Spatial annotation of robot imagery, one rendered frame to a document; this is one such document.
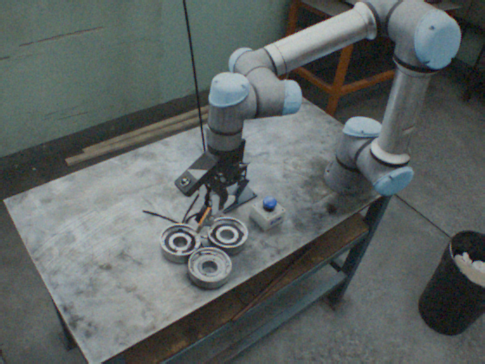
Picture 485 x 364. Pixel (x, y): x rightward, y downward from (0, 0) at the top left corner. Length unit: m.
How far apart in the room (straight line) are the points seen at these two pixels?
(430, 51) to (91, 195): 0.97
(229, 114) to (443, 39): 0.50
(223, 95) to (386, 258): 1.73
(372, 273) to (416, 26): 1.54
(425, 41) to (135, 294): 0.87
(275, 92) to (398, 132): 0.39
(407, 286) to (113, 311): 1.64
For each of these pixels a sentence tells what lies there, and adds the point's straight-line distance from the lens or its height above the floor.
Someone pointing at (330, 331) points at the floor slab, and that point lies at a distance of 2.04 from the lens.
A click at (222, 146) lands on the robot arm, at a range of 0.91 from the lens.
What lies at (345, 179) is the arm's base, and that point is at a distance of 1.38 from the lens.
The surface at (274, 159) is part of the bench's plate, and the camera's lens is 1.47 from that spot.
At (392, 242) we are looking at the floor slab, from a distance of 2.51.
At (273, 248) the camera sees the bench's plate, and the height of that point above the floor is 0.80.
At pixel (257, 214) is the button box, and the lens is 1.22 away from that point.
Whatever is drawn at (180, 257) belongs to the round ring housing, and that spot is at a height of 0.83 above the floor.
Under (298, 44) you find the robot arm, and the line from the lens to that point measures 1.02.
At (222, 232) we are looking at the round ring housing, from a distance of 1.18.
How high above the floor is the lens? 1.70
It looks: 42 degrees down
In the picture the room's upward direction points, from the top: 9 degrees clockwise
